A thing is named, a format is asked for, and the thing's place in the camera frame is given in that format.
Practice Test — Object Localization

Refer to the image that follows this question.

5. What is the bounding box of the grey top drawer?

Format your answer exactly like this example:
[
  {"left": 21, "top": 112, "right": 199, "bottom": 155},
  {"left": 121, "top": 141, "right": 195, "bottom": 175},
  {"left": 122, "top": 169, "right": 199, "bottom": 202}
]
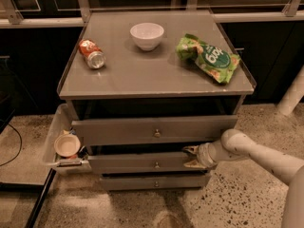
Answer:
[{"left": 72, "top": 115, "right": 238, "bottom": 146}]

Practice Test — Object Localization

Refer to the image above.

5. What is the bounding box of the white ceramic bowl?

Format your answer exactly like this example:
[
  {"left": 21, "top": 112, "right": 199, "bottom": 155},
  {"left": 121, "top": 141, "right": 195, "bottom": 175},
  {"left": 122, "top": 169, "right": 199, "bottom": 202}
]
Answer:
[{"left": 130, "top": 23, "right": 164, "bottom": 51}]

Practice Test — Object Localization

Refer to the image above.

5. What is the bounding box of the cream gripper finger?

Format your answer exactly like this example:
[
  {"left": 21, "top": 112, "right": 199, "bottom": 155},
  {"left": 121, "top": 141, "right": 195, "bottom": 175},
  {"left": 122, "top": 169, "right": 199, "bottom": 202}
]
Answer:
[
  {"left": 184, "top": 160, "right": 205, "bottom": 169},
  {"left": 182, "top": 145, "right": 200, "bottom": 154}
]

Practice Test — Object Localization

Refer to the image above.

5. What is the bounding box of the grey drawer cabinet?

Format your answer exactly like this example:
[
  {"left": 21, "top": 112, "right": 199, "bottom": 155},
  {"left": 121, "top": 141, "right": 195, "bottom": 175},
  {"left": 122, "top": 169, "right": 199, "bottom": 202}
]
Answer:
[{"left": 57, "top": 10, "right": 256, "bottom": 177}]

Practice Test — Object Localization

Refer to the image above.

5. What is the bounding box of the small beige bowl in bin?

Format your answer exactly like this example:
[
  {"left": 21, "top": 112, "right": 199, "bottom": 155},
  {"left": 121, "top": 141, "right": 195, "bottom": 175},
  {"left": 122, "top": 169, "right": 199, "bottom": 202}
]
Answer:
[{"left": 54, "top": 134, "right": 81, "bottom": 158}]

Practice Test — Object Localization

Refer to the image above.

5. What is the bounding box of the metal railing frame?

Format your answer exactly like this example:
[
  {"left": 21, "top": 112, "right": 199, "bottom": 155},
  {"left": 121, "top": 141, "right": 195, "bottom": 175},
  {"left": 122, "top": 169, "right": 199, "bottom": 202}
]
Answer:
[{"left": 0, "top": 0, "right": 304, "bottom": 28}]

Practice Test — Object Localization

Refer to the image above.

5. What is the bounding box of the green chip bag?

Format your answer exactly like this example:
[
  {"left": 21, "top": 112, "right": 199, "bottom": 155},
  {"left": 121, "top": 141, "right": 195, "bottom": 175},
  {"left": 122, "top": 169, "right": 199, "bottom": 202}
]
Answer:
[{"left": 176, "top": 34, "right": 240, "bottom": 85}]

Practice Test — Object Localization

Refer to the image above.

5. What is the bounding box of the white post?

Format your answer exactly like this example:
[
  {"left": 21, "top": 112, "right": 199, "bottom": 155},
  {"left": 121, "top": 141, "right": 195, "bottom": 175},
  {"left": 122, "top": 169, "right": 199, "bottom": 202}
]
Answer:
[{"left": 277, "top": 66, "right": 304, "bottom": 116}]

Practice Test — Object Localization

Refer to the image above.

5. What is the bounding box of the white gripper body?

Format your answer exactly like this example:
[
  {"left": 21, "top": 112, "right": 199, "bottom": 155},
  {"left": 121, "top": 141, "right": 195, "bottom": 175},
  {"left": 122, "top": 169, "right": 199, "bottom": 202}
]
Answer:
[{"left": 197, "top": 143, "right": 218, "bottom": 169}]

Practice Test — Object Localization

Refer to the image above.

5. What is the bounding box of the orange soda can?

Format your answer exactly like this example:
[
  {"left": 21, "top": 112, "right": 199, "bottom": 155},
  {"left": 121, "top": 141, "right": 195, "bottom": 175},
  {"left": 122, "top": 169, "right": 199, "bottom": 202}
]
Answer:
[{"left": 79, "top": 39, "right": 105, "bottom": 69}]

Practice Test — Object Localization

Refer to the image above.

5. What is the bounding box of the grey drawer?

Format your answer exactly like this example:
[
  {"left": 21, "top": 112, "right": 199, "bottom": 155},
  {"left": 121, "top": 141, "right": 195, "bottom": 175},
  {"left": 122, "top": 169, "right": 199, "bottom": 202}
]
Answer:
[
  {"left": 72, "top": 115, "right": 238, "bottom": 146},
  {"left": 100, "top": 173, "right": 211, "bottom": 191},
  {"left": 88, "top": 152, "right": 199, "bottom": 174}
]

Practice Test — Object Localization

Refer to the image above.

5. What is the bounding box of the clear plastic storage bin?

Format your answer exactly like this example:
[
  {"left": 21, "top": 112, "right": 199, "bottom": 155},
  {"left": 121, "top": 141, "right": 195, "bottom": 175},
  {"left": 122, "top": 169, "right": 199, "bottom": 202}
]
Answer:
[{"left": 42, "top": 104, "right": 91, "bottom": 175}]

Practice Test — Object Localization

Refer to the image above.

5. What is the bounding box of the black floor cable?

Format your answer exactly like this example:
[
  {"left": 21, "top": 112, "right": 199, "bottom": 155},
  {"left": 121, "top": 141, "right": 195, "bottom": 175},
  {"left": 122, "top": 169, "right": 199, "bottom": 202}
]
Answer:
[{"left": 0, "top": 119, "right": 24, "bottom": 168}]

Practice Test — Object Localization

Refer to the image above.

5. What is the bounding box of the grey bottom drawer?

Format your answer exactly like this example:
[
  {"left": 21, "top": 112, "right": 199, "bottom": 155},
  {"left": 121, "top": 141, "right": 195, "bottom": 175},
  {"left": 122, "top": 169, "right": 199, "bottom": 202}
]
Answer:
[{"left": 100, "top": 173, "right": 211, "bottom": 191}]

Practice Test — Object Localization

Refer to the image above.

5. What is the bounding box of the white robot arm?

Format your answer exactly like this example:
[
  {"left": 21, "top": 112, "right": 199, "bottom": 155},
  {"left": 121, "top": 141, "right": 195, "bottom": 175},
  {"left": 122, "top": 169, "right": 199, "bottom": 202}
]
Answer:
[{"left": 182, "top": 129, "right": 304, "bottom": 228}]

